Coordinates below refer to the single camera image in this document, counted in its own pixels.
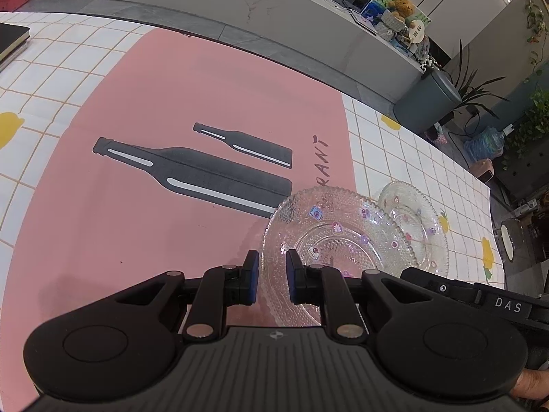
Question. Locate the round patterned plate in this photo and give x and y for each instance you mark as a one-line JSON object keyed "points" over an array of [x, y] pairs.
{"points": [[422, 49]]}

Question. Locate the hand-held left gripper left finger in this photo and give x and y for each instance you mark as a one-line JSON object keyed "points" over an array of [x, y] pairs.
{"points": [[253, 277]]}

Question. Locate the pink bottle print mat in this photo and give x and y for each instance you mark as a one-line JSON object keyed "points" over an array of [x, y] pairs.
{"points": [[128, 223]]}

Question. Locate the black notebook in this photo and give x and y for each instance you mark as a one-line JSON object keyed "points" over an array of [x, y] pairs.
{"points": [[10, 43]]}

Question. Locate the blue water bottle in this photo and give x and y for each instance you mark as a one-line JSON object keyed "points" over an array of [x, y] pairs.
{"points": [[484, 146]]}

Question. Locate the large patterned glass plate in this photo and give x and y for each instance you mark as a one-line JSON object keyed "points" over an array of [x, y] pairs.
{"points": [[339, 240]]}

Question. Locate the white television cabinet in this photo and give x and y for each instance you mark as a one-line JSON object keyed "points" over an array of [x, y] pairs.
{"points": [[300, 21]]}

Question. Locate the pink stool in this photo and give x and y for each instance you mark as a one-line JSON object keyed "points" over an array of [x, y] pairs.
{"points": [[484, 169]]}

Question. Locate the white woven basket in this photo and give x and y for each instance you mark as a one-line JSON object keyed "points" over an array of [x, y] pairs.
{"points": [[391, 25]]}

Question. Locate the grey trash bin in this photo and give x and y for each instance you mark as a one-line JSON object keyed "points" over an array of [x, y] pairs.
{"points": [[424, 98]]}

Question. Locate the small patterned glass plate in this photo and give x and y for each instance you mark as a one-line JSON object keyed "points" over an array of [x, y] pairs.
{"points": [[416, 214]]}

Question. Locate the round white paper fan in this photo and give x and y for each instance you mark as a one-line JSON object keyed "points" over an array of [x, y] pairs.
{"points": [[416, 33]]}

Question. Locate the blue box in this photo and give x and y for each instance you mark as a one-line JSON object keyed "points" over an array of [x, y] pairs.
{"points": [[372, 9]]}

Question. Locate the brown teddy bear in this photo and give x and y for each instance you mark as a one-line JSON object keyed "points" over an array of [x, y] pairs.
{"points": [[402, 7]]}

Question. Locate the pink teal knit bag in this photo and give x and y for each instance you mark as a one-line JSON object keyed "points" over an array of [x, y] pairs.
{"points": [[436, 135]]}

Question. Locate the checkered lemon print tablecloth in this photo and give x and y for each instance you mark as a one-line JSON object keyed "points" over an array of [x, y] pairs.
{"points": [[407, 150]]}

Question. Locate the person's right hand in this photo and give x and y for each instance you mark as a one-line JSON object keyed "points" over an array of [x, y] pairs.
{"points": [[532, 384]]}

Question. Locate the hanging vine plant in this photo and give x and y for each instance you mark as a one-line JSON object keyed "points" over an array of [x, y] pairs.
{"points": [[536, 30]]}

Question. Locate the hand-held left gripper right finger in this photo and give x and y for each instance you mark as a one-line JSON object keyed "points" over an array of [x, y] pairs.
{"points": [[294, 279]]}

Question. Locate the bushy green plant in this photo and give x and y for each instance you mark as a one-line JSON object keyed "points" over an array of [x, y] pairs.
{"points": [[532, 124]]}

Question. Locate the potted spiky green plant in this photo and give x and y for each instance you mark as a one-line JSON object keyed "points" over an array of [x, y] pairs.
{"points": [[469, 86]]}

